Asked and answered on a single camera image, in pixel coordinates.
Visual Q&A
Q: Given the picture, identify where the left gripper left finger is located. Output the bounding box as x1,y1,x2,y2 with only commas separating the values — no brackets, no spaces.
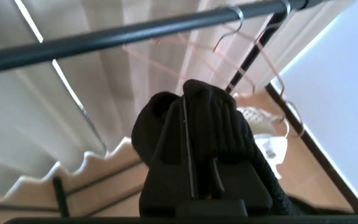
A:
139,96,196,218

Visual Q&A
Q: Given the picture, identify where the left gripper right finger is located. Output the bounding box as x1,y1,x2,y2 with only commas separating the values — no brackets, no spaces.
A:
213,157,273,216

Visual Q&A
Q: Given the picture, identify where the black garment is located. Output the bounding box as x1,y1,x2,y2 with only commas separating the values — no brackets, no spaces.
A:
131,78,354,216

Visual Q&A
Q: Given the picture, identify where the white laundry basket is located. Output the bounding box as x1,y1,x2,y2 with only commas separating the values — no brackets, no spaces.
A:
236,105,291,139

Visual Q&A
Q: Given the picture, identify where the pink clothes hanger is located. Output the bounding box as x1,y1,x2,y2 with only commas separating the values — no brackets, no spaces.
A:
122,5,257,94
221,0,306,139

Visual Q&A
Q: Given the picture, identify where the black clothes rack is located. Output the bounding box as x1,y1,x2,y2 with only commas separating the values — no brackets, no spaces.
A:
0,0,326,218

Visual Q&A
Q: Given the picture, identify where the white garment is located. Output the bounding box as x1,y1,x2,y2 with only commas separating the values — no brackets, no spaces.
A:
255,133,288,180

